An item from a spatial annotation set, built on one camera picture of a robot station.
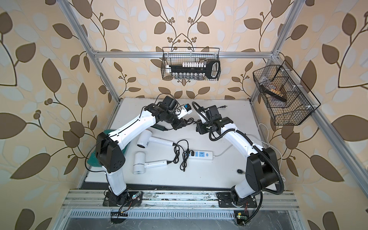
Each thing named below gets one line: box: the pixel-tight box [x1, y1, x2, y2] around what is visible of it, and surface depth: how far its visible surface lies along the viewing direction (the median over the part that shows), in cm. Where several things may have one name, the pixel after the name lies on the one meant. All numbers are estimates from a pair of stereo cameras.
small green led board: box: [131, 191, 142, 200], surface depth 75 cm
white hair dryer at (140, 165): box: [132, 151, 173, 175], surface depth 84 cm
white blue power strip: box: [188, 149, 214, 161], surface depth 89 cm
